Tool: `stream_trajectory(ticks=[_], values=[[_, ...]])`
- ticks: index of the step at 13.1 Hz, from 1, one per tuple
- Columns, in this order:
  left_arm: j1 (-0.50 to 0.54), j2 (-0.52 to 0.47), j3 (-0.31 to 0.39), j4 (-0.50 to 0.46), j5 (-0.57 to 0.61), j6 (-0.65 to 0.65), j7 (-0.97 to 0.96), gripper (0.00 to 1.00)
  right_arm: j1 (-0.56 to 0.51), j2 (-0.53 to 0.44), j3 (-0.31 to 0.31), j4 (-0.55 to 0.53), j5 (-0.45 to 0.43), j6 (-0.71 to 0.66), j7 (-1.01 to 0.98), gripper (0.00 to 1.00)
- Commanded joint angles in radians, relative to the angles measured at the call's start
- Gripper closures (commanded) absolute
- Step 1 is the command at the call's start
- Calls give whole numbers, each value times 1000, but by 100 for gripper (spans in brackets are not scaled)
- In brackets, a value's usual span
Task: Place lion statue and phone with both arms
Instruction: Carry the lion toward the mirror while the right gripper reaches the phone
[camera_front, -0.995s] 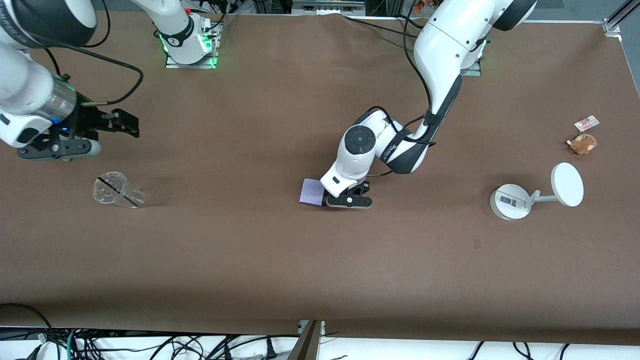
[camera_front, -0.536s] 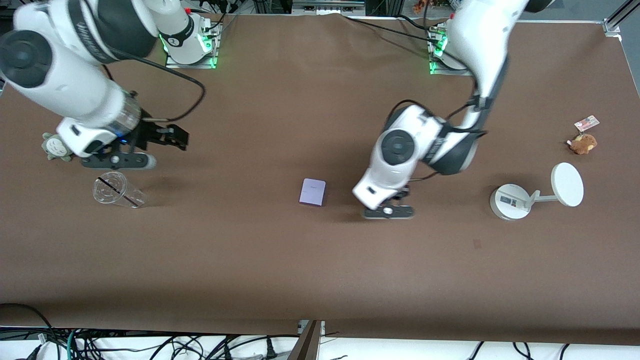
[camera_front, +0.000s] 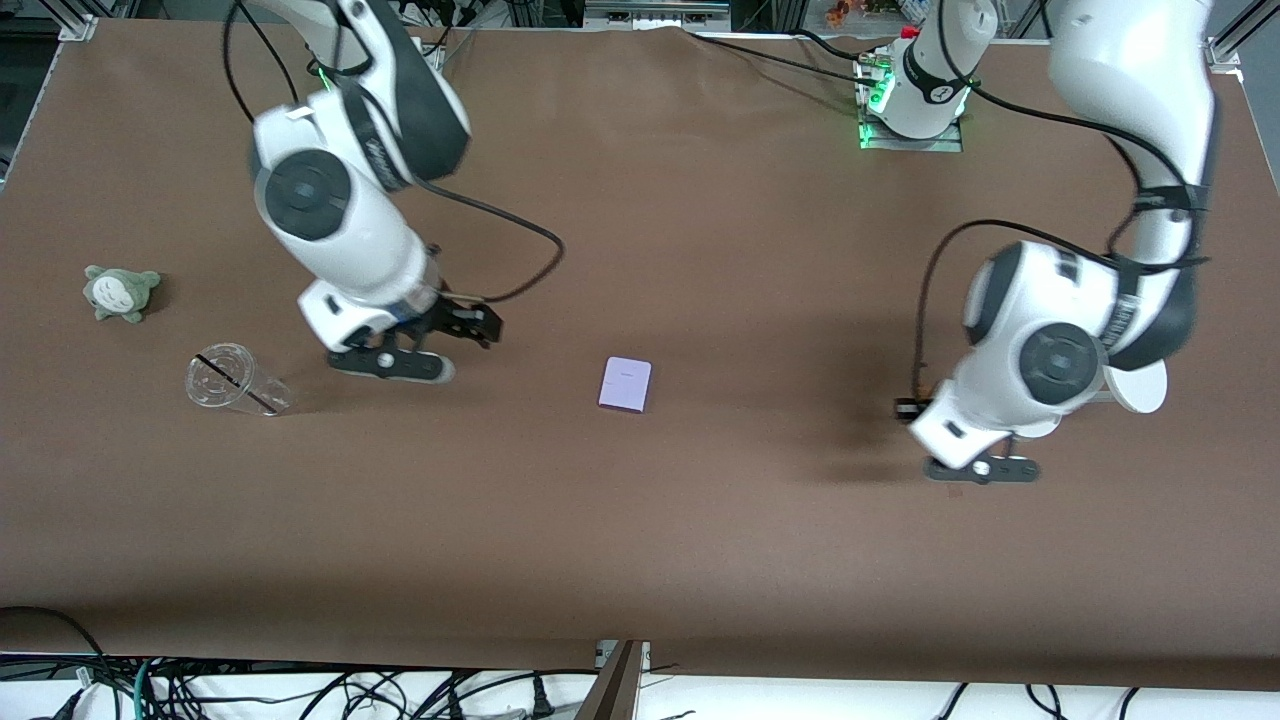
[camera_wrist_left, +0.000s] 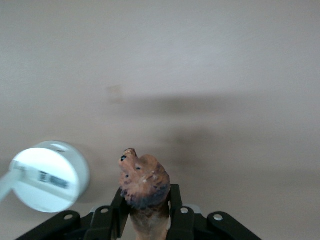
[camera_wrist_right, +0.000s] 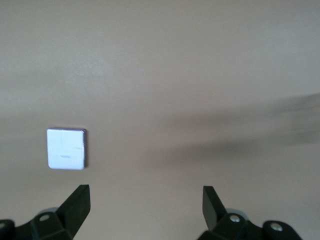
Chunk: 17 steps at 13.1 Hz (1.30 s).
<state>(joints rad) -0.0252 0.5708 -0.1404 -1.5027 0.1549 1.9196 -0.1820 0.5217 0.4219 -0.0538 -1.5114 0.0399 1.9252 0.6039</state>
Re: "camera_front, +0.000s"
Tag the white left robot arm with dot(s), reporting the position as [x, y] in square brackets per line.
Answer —
[1050, 340]

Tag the black drinking straw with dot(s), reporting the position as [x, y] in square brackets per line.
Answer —
[235, 381]

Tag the clear plastic cup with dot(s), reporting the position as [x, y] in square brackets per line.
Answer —
[215, 385]

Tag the green grey plush toy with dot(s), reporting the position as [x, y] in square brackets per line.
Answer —
[120, 292]

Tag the brown table cover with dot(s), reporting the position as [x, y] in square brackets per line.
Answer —
[700, 250]

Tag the grey table support beam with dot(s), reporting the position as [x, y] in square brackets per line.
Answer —
[615, 685]

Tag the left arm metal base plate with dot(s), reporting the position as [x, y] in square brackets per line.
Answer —
[950, 145]

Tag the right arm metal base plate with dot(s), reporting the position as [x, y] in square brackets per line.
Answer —
[434, 55]

